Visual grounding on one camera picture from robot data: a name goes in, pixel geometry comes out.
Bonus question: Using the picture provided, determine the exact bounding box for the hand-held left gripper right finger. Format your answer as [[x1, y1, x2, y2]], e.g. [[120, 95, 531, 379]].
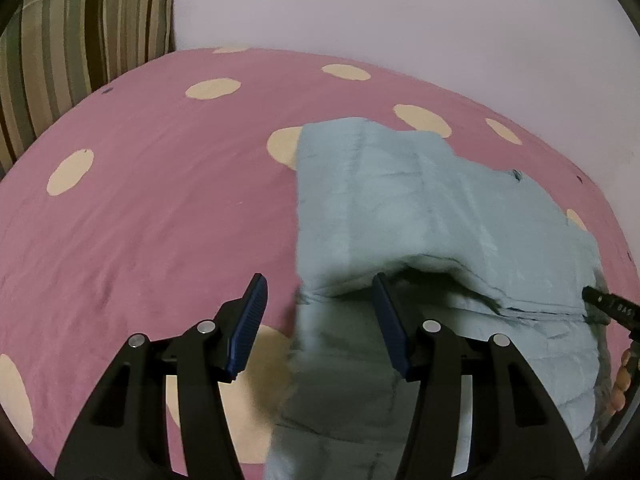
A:
[[371, 272, 587, 480]]

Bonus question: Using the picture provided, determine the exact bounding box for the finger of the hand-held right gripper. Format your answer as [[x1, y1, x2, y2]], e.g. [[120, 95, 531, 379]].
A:
[[582, 285, 640, 332]]

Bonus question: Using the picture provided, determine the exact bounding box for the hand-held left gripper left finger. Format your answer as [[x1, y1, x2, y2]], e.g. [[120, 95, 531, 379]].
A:
[[54, 273, 269, 480]]

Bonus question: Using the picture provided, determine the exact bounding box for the light blue puffer jacket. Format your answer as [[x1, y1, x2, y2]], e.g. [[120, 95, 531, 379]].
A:
[[264, 117, 613, 480]]

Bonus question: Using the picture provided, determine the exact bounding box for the person's right hand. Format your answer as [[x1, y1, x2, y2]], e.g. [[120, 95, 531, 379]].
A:
[[606, 350, 635, 417]]

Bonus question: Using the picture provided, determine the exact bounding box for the pink polka dot bed sheet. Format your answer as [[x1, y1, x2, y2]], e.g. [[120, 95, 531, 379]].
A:
[[0, 46, 636, 480]]

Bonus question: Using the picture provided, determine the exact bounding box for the striped cushion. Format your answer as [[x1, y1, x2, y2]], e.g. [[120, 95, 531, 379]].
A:
[[0, 0, 179, 176]]

